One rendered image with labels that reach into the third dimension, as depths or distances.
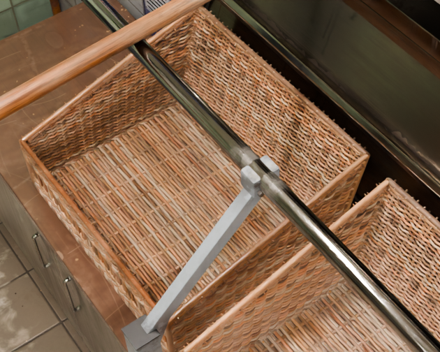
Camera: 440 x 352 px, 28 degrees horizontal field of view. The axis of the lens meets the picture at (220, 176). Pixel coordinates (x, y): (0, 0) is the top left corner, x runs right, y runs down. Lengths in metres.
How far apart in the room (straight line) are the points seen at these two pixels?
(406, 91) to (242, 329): 0.52
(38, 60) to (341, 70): 0.92
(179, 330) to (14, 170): 0.62
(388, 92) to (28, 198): 0.85
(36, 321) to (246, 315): 1.00
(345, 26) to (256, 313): 0.54
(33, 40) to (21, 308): 0.74
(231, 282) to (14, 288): 1.05
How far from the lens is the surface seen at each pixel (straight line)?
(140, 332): 1.31
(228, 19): 1.96
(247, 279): 1.65
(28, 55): 2.27
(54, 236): 1.89
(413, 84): 1.50
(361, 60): 1.57
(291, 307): 1.70
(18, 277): 2.56
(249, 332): 1.65
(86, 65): 1.32
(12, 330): 2.48
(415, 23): 1.40
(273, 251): 1.63
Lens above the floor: 2.10
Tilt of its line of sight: 52 degrees down
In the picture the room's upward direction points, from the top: 3 degrees counter-clockwise
